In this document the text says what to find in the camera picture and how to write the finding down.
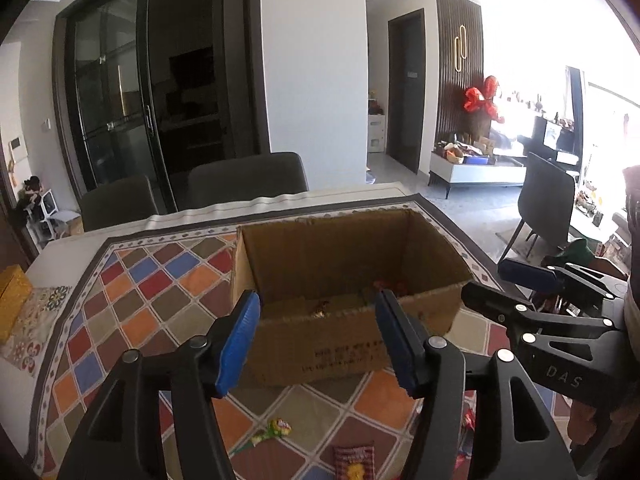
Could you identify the patterned tile placemat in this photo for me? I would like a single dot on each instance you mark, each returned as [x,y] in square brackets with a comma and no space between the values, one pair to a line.
[40,320]

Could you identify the black piano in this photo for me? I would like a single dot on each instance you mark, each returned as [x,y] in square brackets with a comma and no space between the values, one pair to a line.
[555,137]

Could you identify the white low cabinet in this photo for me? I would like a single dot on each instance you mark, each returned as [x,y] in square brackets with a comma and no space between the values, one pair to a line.
[480,175]

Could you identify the small white rack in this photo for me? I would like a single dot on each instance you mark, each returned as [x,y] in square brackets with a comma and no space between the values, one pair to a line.
[50,210]

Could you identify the red and gold snack packet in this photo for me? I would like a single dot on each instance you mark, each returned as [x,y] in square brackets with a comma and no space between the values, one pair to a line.
[468,420]

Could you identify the dark plush toy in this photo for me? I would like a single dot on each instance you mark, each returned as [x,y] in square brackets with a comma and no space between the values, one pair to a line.
[31,190]

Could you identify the green cloth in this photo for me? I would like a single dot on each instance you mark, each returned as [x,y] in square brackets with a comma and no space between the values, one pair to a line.
[580,252]

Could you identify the dark interior door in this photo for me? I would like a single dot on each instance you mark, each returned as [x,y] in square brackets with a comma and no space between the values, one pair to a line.
[406,90]

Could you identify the wall intercom panel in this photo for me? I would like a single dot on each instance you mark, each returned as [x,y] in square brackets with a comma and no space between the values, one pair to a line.
[16,145]

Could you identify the person's right hand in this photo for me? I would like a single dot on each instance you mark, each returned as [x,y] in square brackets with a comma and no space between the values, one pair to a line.
[585,422]

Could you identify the small white hallway cabinet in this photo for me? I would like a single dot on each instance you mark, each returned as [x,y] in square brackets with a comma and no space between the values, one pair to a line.
[376,132]

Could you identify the dark side chair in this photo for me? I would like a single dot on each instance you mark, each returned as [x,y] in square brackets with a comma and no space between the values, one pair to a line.
[545,200]

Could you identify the red checkered snack packet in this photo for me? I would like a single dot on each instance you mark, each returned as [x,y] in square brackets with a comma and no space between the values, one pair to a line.
[354,460]

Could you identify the brown cardboard box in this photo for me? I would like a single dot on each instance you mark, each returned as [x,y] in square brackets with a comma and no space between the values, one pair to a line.
[310,355]

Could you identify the dark slatted wall panel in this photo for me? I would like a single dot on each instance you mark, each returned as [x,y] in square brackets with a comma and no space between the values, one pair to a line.
[447,100]

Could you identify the black framed glass sliding door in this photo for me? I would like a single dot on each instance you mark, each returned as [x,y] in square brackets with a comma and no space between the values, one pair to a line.
[150,75]

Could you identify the tan snack packet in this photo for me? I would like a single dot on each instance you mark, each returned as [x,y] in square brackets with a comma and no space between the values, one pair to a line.
[321,308]

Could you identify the gold wall ornament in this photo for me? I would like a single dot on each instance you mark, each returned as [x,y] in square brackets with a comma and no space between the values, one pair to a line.
[460,49]

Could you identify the red balloon decoration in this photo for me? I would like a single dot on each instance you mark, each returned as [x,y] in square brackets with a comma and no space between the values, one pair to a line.
[480,97]

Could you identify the gold tissue box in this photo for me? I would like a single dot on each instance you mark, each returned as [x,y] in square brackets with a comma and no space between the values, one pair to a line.
[12,300]

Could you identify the shiny green wrapped lollipop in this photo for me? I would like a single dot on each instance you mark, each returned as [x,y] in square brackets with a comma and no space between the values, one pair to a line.
[280,428]

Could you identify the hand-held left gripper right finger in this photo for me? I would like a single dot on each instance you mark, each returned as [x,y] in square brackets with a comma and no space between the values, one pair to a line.
[395,345]

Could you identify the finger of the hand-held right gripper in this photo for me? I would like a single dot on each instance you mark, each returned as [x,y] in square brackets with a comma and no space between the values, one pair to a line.
[492,300]
[525,274]

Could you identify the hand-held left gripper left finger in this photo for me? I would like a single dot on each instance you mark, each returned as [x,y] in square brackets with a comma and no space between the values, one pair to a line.
[237,345]

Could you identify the grey dining chair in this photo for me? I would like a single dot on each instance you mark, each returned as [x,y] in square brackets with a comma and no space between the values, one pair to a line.
[247,180]
[120,205]

